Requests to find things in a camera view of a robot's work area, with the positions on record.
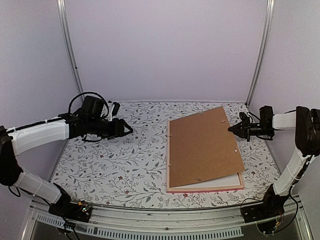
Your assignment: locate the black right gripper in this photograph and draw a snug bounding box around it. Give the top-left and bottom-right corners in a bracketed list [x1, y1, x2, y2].
[228, 117, 273, 142]

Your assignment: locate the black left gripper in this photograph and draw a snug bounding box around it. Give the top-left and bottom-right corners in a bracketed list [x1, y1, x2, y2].
[88, 117, 134, 141]

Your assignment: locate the brown cardboard backing board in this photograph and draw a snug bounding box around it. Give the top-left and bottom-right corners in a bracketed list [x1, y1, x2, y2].
[169, 107, 245, 187]

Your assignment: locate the landscape photo print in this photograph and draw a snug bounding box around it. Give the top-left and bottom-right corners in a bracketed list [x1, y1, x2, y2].
[175, 173, 243, 189]

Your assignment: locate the pink wooden picture frame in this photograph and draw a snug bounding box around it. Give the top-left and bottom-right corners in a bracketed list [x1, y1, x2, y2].
[166, 121, 245, 194]

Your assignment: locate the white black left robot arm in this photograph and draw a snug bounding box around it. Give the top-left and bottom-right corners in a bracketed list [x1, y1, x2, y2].
[0, 114, 133, 217]

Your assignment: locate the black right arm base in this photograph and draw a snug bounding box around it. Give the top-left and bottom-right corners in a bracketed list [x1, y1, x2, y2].
[240, 197, 285, 235]

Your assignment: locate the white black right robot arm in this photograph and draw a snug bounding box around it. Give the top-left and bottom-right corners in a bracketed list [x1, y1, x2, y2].
[228, 105, 320, 218]

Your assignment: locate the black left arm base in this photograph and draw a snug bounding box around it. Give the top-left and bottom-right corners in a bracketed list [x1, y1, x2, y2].
[48, 198, 92, 223]

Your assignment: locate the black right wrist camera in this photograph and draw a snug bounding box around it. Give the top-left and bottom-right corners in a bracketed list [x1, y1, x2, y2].
[239, 112, 252, 125]

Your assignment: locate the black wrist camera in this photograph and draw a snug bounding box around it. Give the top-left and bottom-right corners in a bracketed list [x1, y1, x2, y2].
[106, 101, 120, 122]
[239, 112, 252, 125]

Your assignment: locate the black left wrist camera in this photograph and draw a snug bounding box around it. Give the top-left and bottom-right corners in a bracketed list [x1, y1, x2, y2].
[106, 101, 120, 122]

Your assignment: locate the aluminium front table rail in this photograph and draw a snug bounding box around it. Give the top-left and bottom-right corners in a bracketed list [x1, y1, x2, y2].
[21, 196, 315, 240]

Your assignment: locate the right aluminium corner post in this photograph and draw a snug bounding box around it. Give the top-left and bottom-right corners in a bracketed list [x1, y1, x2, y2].
[245, 0, 275, 108]

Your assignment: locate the aluminium corner post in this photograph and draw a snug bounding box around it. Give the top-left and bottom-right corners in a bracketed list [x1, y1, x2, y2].
[245, 0, 275, 108]
[56, 0, 84, 94]

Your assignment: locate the left aluminium corner post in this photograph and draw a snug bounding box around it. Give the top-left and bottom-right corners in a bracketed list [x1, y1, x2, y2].
[56, 0, 84, 94]

